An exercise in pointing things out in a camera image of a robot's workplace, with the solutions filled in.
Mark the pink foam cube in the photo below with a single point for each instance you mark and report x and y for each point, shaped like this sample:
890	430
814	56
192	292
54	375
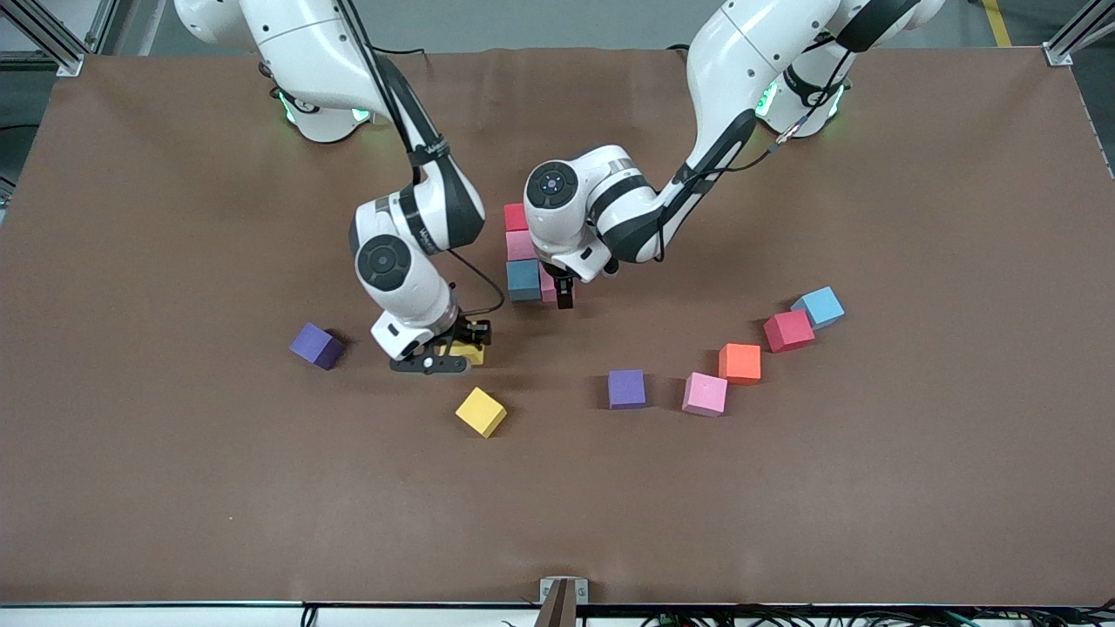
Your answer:
705	393
548	291
519	246

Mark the yellow foam cube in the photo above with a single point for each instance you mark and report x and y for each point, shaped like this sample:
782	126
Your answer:
480	410
470	354

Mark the light blue foam cube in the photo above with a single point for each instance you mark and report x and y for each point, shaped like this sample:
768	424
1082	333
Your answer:
523	280
821	305

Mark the red foam cube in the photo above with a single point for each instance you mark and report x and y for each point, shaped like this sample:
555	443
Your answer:
787	329
514	218

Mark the purple foam cube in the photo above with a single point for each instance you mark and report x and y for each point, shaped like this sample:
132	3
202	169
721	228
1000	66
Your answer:
626	387
314	344

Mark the orange foam cube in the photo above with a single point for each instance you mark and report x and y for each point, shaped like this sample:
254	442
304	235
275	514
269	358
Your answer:
739	362

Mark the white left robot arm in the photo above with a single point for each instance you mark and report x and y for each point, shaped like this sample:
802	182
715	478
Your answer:
749	52

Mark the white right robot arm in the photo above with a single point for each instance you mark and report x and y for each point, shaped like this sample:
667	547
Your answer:
296	43

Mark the brown table cover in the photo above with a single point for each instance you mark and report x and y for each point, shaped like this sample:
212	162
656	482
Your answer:
174	488

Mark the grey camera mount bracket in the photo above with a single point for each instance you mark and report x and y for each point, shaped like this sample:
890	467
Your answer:
562	601

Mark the aluminium frame extrusion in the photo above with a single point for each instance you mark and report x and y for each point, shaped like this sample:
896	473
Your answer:
100	26
1058	54
61	59

